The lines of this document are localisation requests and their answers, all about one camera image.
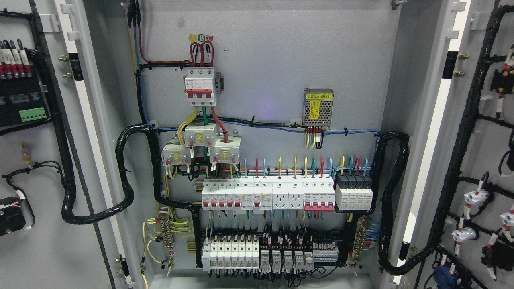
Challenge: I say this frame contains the red white main breaker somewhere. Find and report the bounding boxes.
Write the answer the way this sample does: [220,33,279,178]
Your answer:
[184,67,220,107]

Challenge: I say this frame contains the perforated metal power supply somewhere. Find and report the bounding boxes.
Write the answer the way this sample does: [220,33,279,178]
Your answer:
[302,88,334,127]

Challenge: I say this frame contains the black cable conduit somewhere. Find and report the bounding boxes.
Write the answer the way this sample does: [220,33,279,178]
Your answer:
[373,131,430,274]
[61,123,201,225]

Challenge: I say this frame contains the black digital power meter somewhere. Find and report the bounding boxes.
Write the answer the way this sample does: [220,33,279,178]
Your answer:
[0,66,50,128]

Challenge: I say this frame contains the grey electrical cabinet body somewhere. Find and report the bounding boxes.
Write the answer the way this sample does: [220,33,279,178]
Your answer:
[84,0,446,289]

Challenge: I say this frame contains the white current transformers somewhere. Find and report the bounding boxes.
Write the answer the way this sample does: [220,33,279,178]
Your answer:
[161,122,241,167]

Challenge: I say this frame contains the brass ground terminal bar right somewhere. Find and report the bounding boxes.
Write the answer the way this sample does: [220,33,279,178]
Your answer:
[352,216,367,264]

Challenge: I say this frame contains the white socket breaker row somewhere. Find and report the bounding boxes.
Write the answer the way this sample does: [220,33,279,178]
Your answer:
[201,176,335,214]

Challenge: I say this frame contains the lower relay terminal row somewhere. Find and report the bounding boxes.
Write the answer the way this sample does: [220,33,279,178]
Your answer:
[201,228,340,280]

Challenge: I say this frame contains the brass ground terminal bar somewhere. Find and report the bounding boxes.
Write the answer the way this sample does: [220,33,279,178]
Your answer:
[352,216,367,264]
[159,213,175,269]

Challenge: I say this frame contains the black right cable conduit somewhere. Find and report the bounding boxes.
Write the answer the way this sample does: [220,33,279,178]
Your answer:
[373,131,430,274]

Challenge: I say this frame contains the white rotary selector switch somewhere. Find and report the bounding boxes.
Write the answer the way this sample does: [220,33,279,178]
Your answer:
[0,196,26,236]

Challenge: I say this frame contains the black white surge protector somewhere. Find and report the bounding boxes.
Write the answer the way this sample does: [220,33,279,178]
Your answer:
[335,173,375,215]

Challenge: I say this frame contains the grey cabinet door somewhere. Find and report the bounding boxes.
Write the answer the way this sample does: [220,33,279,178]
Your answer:
[1,0,127,289]
[378,0,513,289]

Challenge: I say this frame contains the black left cable conduit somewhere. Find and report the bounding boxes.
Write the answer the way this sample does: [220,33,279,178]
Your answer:
[61,123,201,225]

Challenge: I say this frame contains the brass ground terminal bar left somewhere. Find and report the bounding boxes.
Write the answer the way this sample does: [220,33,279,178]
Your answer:
[159,213,175,269]

